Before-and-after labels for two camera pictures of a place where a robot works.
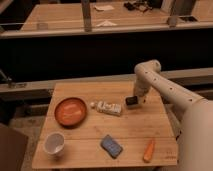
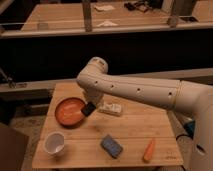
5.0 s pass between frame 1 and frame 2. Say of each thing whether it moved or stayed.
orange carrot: stayed
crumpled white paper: stayed
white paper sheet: stayed
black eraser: moved
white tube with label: stayed
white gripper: moved
